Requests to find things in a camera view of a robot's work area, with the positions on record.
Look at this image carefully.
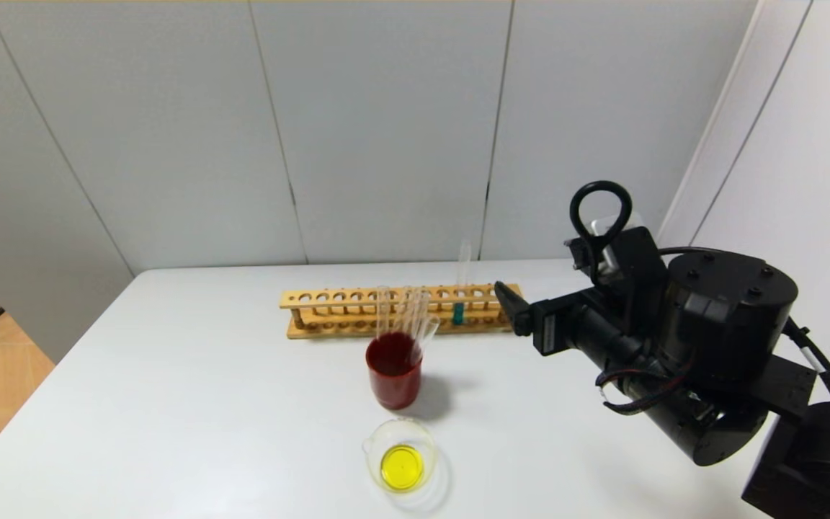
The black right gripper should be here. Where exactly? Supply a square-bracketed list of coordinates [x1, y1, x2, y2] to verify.
[494, 280, 644, 371]

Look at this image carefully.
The black looped camera cable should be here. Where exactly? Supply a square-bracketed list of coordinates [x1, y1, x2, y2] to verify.
[569, 180, 830, 404]

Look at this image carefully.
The clear glass beaker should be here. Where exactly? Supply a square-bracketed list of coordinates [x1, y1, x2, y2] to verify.
[362, 418, 439, 496]

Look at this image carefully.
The red plastic cup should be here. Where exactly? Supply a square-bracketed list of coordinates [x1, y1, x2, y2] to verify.
[365, 332, 424, 411]

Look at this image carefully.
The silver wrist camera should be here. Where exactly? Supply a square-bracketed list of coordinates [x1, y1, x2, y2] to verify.
[588, 215, 643, 242]

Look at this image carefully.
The test tube with blue pigment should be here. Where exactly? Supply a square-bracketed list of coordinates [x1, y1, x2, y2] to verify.
[452, 241, 473, 325]

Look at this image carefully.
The wooden test tube rack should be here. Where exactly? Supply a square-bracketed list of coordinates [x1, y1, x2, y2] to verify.
[279, 284, 524, 340]

